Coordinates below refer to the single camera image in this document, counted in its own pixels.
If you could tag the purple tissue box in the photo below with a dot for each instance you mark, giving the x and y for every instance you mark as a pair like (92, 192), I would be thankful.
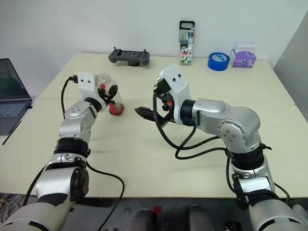
(243, 59)

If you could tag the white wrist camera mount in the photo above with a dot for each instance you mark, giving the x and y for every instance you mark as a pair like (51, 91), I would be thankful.
(176, 84)
(87, 86)

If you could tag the grey handheld remote controller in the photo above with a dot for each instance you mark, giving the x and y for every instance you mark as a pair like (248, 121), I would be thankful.
(128, 57)

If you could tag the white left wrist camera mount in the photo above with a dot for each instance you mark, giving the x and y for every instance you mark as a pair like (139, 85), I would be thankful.
(87, 86)

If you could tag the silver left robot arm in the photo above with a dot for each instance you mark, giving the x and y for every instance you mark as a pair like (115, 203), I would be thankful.
(74, 125)

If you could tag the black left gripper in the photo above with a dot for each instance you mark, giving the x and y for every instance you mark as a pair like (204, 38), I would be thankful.
(104, 95)

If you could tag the clear bottle with red tape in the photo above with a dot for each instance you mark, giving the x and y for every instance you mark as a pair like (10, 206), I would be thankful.
(116, 108)

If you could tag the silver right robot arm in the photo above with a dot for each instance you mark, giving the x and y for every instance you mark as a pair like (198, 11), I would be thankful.
(228, 115)

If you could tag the dark grey laptop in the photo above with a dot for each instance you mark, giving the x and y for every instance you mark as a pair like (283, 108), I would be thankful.
(12, 98)

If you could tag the marker pen pack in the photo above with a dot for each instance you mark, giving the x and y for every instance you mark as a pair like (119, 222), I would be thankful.
(186, 45)

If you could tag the blue tape roll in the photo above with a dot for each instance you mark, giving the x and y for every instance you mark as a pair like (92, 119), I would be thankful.
(218, 63)

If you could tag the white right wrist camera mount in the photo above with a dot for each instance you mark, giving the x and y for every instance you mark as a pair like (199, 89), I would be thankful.
(176, 84)

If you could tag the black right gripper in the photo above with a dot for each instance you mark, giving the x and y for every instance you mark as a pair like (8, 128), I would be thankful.
(166, 96)

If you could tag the small red block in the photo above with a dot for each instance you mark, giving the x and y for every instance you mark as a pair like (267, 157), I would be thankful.
(158, 209)

